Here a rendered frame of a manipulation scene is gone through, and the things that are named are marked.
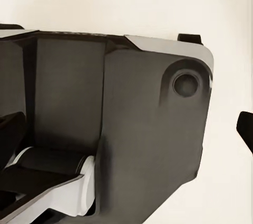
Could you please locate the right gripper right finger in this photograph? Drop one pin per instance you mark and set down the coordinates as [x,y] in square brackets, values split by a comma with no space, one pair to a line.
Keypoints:
[245,128]

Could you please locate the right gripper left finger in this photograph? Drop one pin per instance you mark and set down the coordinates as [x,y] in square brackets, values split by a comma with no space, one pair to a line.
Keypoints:
[13,127]

